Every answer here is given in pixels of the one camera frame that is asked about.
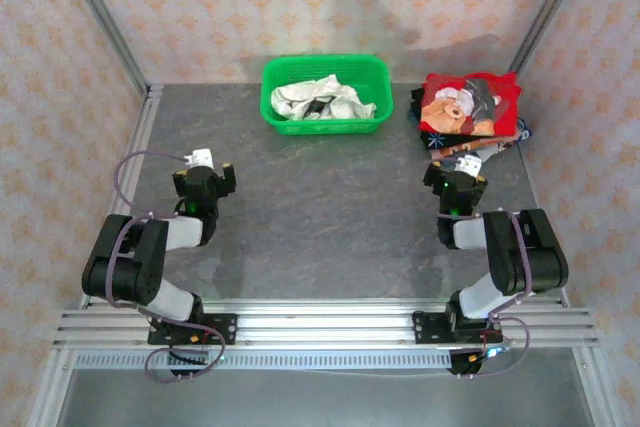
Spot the white t-shirt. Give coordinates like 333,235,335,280
270,74,377,122

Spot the green plastic basket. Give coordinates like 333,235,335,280
259,54,394,137

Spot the black snowflake t-shirt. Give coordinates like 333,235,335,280
418,129,501,153

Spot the tan folded t-shirt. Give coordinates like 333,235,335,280
429,136,516,162

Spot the blue folded t-shirt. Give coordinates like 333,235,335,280
479,116,534,164

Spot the red teddy bear t-shirt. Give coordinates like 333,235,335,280
417,71,523,138

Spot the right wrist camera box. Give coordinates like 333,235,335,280
453,154,484,179

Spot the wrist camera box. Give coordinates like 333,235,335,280
182,147,214,169
453,154,484,179

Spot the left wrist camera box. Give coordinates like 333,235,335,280
182,147,214,169

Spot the aluminium table side rail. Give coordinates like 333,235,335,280
79,84,164,309

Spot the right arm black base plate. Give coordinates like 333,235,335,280
412,310,504,346

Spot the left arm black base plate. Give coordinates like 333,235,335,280
147,313,239,347

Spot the aluminium mounting rail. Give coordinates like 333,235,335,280
52,296,600,351

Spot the aluminium frame post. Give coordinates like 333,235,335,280
507,0,596,77
54,0,151,93

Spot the slotted grey cable duct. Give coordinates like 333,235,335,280
73,349,454,372

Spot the aluminium frame leg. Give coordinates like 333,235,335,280
27,346,76,427
572,346,619,427

